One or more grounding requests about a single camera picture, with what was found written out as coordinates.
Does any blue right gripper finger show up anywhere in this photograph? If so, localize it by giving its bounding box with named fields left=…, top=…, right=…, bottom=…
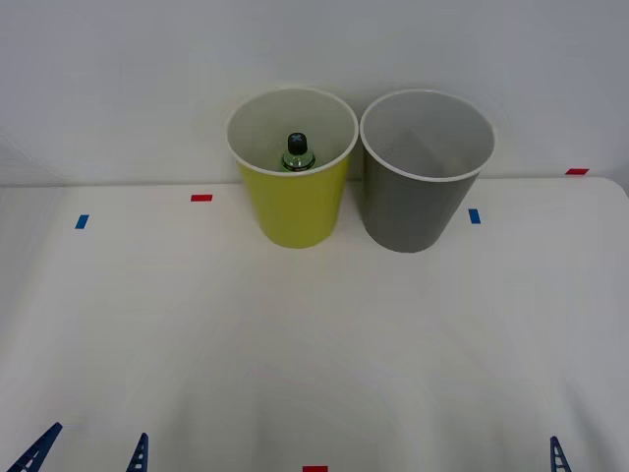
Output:
left=548, top=435, right=574, bottom=472

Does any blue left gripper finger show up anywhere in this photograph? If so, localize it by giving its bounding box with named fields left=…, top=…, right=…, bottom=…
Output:
left=8, top=421, right=64, bottom=472
left=125, top=432, right=149, bottom=472

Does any green label plastic bottle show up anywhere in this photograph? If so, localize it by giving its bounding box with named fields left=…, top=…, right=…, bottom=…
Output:
left=279, top=131, right=316, bottom=173

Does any yellow-green plastic waste bin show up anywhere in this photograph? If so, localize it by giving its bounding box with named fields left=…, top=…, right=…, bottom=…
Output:
left=226, top=87, right=360, bottom=250

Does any grey plastic waste bin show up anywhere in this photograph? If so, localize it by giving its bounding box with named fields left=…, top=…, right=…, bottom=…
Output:
left=359, top=88, right=498, bottom=255

